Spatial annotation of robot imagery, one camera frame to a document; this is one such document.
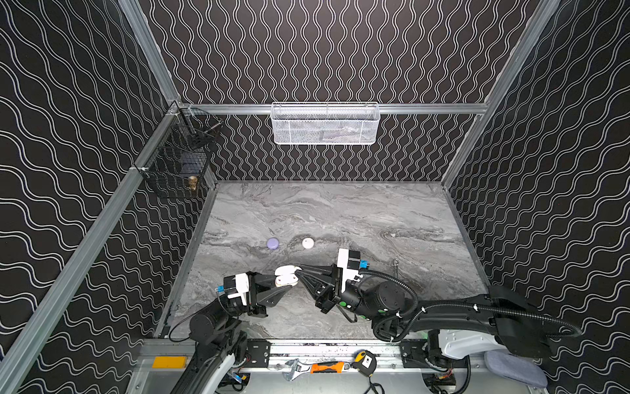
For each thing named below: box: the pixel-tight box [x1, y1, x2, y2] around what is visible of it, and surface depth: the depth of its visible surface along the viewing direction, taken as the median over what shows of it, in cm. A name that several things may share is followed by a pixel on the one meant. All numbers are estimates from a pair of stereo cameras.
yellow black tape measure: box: [351, 350, 377, 377], surface depth 73 cm
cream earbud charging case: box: [273, 264, 302, 288], surface depth 56 cm
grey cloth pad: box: [483, 350, 548, 388], surface depth 71 cm
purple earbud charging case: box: [266, 237, 280, 251], surface depth 99 cm
